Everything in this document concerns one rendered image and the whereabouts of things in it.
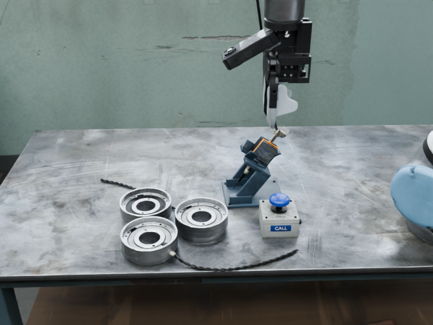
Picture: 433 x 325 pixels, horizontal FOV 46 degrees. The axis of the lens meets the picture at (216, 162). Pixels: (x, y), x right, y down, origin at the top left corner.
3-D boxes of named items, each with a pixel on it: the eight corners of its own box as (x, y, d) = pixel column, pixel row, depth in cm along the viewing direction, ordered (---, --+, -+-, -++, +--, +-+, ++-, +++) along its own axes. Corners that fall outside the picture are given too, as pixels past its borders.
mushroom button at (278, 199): (269, 223, 100) (270, 202, 97) (267, 211, 103) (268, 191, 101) (289, 223, 100) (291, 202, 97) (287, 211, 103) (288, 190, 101)
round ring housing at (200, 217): (238, 230, 102) (239, 213, 100) (197, 251, 96) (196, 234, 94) (205, 207, 109) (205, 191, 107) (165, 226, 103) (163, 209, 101)
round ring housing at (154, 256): (110, 253, 96) (108, 236, 94) (149, 226, 103) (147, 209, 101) (151, 276, 90) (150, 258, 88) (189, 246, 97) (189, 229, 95)
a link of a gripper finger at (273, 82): (278, 109, 97) (279, 63, 95) (270, 109, 97) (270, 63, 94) (274, 104, 102) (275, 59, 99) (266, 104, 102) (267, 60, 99)
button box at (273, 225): (261, 238, 99) (263, 218, 97) (258, 218, 106) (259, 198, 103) (303, 238, 100) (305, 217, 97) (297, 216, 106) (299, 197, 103)
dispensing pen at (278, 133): (224, 180, 113) (270, 122, 106) (240, 188, 114) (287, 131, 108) (225, 185, 111) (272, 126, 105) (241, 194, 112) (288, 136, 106)
